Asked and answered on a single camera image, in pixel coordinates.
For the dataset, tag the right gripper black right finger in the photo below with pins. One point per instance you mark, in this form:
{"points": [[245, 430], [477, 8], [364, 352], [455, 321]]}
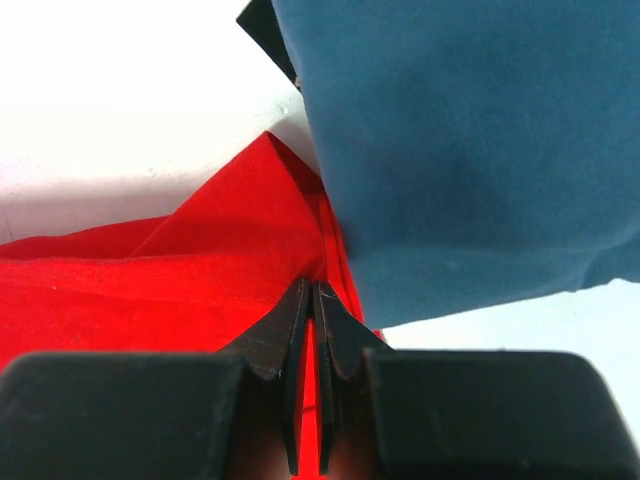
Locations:
{"points": [[421, 414]]}

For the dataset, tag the red t-shirt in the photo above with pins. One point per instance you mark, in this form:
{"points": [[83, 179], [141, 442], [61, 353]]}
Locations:
{"points": [[189, 282]]}

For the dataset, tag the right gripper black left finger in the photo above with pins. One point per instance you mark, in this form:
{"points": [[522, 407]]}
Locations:
{"points": [[232, 414]]}

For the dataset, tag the folded black t-shirt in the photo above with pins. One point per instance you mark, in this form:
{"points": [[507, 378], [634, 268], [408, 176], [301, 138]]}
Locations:
{"points": [[259, 21]]}

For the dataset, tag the folded blue t-shirt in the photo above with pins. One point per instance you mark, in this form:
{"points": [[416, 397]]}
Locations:
{"points": [[475, 153]]}

